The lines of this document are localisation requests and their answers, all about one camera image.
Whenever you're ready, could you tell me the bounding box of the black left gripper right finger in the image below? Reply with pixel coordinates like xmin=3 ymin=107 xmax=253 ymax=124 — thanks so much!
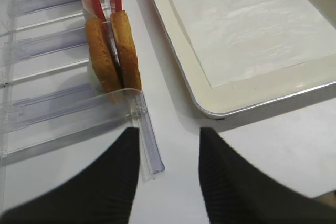
xmin=198 ymin=127 xmax=335 ymax=223

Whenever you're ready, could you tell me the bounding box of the clear acrylic left food rack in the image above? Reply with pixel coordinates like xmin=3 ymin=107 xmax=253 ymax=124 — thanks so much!
xmin=0 ymin=0 xmax=166 ymax=182

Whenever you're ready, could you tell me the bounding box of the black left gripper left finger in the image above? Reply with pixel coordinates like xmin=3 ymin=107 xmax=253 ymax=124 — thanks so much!
xmin=1 ymin=127 xmax=140 ymax=223

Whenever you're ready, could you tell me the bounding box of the cream metal baking tray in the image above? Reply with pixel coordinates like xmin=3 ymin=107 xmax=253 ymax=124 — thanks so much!
xmin=153 ymin=0 xmax=335 ymax=119

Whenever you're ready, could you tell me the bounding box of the bun half in left rack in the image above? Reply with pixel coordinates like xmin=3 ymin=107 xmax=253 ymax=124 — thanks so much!
xmin=85 ymin=18 xmax=122 ymax=94

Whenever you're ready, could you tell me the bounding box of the bun half carried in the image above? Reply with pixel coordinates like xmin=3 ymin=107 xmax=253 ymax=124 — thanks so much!
xmin=110 ymin=10 xmax=142 ymax=90

